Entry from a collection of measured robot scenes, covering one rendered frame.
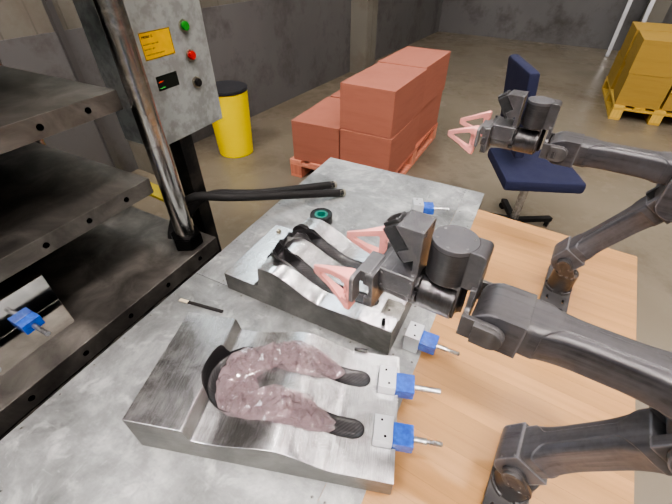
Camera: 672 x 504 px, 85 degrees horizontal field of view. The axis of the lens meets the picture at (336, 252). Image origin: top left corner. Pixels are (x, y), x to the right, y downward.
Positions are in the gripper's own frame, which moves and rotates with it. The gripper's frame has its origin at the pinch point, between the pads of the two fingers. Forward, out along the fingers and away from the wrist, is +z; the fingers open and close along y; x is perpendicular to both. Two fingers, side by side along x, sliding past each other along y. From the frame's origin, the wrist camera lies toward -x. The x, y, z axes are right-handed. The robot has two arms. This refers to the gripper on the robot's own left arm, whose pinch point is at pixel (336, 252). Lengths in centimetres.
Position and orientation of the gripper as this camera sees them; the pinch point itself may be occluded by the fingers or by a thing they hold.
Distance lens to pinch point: 58.6
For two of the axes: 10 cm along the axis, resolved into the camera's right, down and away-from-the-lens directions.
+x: 0.1, 7.7, 6.4
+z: -8.5, -3.4, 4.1
